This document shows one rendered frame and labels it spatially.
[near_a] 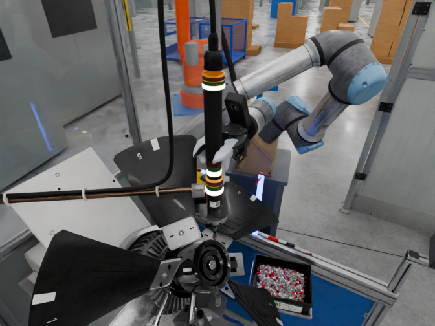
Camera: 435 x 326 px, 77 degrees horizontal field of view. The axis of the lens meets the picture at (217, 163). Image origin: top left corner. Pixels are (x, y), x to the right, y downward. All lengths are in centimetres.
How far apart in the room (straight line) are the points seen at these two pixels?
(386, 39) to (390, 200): 634
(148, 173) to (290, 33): 920
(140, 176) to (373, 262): 208
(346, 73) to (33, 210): 91
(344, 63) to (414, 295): 188
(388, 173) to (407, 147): 26
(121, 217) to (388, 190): 224
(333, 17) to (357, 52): 709
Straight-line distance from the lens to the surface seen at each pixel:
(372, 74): 89
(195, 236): 72
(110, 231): 87
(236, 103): 61
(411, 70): 230
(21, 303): 144
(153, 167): 74
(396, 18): 859
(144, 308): 78
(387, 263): 256
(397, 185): 266
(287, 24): 974
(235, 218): 85
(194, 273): 66
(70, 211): 85
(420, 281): 257
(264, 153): 127
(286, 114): 125
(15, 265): 132
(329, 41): 94
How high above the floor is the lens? 179
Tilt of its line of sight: 34 degrees down
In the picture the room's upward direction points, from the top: straight up
